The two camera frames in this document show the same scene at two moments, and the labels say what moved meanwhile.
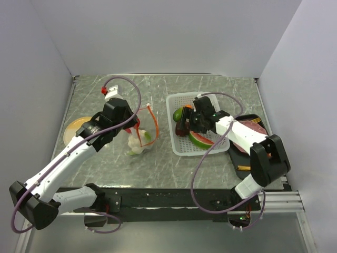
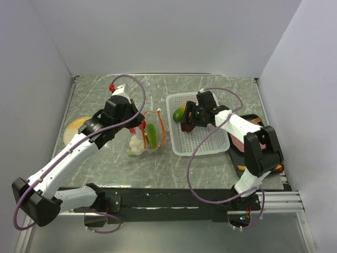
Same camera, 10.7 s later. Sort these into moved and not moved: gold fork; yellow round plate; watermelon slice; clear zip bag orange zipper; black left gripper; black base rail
Moved: clear zip bag orange zipper; watermelon slice
Not moved: black left gripper; gold fork; black base rail; yellow round plate
